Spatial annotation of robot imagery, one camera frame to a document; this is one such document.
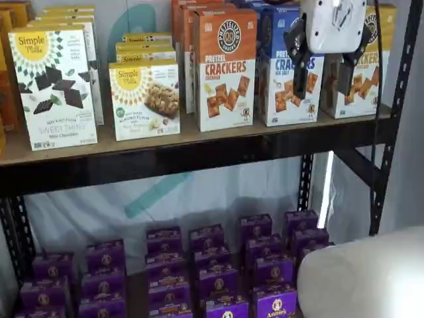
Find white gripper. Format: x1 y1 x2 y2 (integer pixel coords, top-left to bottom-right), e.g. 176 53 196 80
284 0 374 100

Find yellow white pretzel crackers box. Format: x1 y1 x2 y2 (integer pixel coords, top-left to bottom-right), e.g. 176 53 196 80
320 4 398 120

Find blue pretzel crackers box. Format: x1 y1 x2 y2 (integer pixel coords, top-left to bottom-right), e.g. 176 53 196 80
248 1 302 67
257 5 326 128
231 0 266 9

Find orange cheddar pretzel crackers box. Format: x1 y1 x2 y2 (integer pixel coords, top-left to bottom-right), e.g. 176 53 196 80
182 4 230 115
192 7 259 133
171 0 228 54

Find Simple Mills almond bars box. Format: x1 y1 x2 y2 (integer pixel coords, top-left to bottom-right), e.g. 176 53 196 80
108 59 182 142
121 32 174 46
115 42 178 65

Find black metal shelf rack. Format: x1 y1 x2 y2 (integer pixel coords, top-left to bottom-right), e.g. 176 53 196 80
0 0 424 292

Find wooden shelf board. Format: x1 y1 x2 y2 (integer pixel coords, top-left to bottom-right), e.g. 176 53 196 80
0 102 394 166

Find Simple Mills Sweet Thins box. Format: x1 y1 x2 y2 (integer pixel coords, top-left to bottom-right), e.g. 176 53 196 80
26 18 105 127
7 24 99 152
42 4 97 16
34 11 99 26

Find orange yellow snack box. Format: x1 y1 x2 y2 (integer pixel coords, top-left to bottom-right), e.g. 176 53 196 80
0 39 9 155
0 13 22 134
0 1 32 42

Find white LED light strip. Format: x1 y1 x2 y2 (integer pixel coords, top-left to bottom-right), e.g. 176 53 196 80
317 150 335 229

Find white backdrop sheet teal print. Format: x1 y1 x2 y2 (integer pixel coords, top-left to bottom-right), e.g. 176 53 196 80
25 0 392 262

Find purple Annie's boxes group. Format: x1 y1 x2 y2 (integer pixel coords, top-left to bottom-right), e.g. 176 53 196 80
68 261 206 318

